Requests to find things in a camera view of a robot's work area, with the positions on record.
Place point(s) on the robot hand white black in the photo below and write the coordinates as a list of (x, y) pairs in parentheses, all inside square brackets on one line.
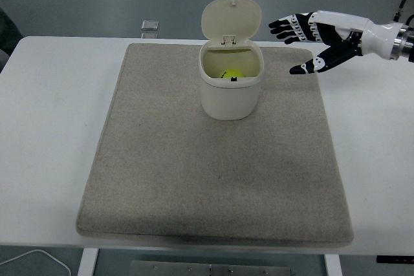
[(349, 27)]

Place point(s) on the yellow tennis ball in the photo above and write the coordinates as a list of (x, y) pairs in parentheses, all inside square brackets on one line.
[(232, 73)]

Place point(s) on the white bin with flip lid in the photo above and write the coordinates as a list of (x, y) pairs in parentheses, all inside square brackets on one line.
[(229, 95)]

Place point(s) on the small metal floor plate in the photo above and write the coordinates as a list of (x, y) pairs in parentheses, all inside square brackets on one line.
[(150, 25), (149, 35)]

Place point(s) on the beige fabric mat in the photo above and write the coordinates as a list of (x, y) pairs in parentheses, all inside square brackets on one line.
[(207, 172)]

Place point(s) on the black bar under table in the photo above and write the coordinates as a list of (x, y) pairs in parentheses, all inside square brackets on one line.
[(394, 259)]

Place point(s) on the white table leg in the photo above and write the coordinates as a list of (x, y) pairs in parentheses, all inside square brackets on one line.
[(87, 261), (333, 264)]

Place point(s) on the grey metal plate with screws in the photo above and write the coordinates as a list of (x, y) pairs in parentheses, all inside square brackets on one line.
[(210, 269)]

